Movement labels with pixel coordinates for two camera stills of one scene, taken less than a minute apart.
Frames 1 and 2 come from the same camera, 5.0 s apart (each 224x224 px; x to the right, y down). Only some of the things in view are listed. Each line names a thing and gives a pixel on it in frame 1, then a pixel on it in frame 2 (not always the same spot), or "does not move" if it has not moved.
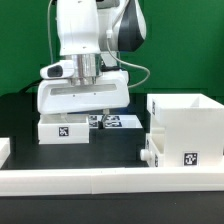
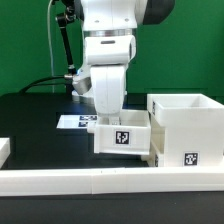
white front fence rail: (64, 182) does not move
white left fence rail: (5, 150) does not move
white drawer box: (63, 128) -> (131, 137)
